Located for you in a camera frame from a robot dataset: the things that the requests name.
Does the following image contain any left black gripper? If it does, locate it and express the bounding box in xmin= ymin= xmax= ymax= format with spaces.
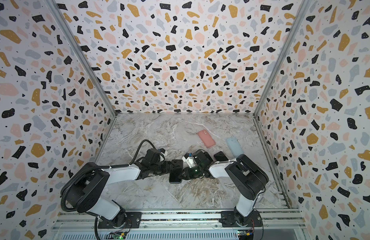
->
xmin=149 ymin=160 xmax=177 ymax=176

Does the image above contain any corner aluminium post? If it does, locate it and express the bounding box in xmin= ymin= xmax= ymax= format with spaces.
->
xmin=254 ymin=0 xmax=311 ymax=119
xmin=44 ymin=1 xmax=117 ymax=117

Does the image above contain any light blue phone case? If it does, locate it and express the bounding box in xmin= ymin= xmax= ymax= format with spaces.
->
xmin=226 ymin=137 xmax=244 ymax=157

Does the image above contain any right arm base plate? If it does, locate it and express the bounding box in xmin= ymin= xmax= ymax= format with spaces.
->
xmin=220 ymin=210 xmax=263 ymax=228

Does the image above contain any black phone case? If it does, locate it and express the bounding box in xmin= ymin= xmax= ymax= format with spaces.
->
xmin=169 ymin=160 xmax=183 ymax=184

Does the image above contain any pink phone case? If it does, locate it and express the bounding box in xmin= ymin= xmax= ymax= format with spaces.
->
xmin=198 ymin=130 xmax=216 ymax=148

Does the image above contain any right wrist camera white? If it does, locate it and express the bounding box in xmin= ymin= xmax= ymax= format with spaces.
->
xmin=183 ymin=153 xmax=196 ymax=168

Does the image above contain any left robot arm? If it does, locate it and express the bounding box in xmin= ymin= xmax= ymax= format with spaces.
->
xmin=60 ymin=149 xmax=174 ymax=221

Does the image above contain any right circuit board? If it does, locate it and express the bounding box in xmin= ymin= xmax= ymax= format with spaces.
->
xmin=238 ymin=230 xmax=254 ymax=240

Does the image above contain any right black phone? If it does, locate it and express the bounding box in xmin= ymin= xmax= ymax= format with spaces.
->
xmin=214 ymin=151 xmax=229 ymax=162

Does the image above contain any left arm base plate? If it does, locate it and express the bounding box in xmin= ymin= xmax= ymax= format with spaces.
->
xmin=98 ymin=212 xmax=142 ymax=230

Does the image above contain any left corner aluminium post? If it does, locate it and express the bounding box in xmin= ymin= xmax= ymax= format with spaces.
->
xmin=44 ymin=1 xmax=117 ymax=117

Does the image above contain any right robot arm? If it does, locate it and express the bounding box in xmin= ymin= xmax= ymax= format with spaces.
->
xmin=180 ymin=150 xmax=269 ymax=226

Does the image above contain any left green circuit board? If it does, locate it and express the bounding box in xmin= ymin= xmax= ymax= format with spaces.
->
xmin=106 ymin=232 xmax=127 ymax=240

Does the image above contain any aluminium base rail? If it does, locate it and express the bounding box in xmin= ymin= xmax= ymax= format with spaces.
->
xmin=50 ymin=209 xmax=310 ymax=240

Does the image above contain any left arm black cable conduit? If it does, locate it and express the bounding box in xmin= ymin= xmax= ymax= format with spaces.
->
xmin=60 ymin=139 xmax=157 ymax=213

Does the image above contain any right corner aluminium post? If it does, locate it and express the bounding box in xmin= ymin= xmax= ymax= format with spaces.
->
xmin=254 ymin=0 xmax=311 ymax=119

